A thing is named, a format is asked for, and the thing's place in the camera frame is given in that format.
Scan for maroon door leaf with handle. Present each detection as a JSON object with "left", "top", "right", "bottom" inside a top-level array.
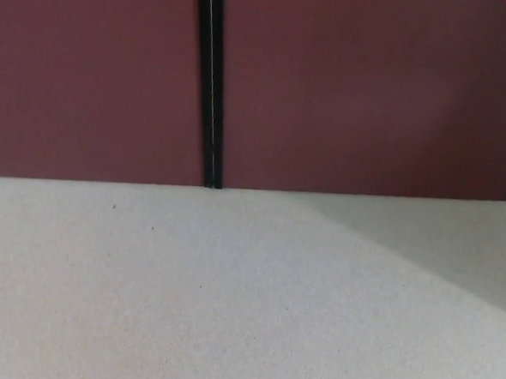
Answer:
[{"left": 212, "top": 0, "right": 506, "bottom": 207}]

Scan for black door edge strip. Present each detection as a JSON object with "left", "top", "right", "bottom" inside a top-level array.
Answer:
[
  {"left": 185, "top": 0, "right": 225, "bottom": 190},
  {"left": 198, "top": 0, "right": 235, "bottom": 190}
]

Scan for maroon door leaf without handle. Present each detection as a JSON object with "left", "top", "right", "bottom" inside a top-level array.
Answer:
[{"left": 0, "top": 0, "right": 219, "bottom": 191}]

